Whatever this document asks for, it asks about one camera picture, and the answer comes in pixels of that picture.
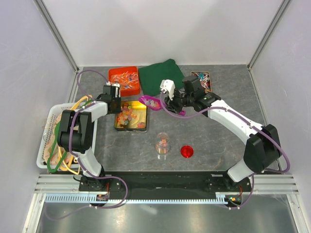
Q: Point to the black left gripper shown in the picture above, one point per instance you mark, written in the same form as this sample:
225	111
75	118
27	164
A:
117	98

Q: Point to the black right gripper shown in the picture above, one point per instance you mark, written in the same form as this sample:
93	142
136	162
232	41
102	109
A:
171	105

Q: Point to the magenta plastic scoop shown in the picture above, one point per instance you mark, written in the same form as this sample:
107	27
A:
157	105

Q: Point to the gold tin with star candies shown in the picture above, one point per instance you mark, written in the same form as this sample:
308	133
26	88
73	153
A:
133	117

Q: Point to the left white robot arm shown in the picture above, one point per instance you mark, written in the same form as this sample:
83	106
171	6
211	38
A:
76	129

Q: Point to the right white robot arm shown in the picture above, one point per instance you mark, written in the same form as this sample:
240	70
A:
262	146

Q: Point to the orange plastic candy box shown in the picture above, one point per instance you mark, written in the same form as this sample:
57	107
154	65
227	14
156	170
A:
127	78

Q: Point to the folded green cloth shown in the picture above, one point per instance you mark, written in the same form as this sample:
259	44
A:
151	76

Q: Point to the clear glass jar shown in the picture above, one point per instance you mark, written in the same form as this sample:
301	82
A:
162	145

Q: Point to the gold tin with lollipops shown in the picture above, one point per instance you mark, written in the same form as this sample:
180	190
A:
205	80

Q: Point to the red jar lid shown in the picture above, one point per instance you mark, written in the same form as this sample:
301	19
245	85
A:
187	151

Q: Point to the white plastic basket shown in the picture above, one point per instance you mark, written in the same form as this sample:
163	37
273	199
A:
53	113

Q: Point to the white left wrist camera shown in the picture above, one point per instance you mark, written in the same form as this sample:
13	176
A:
168	86

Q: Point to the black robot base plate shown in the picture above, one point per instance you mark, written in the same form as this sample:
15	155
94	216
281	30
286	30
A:
196	181

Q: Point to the blue slotted cable duct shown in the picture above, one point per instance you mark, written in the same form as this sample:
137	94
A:
96	199

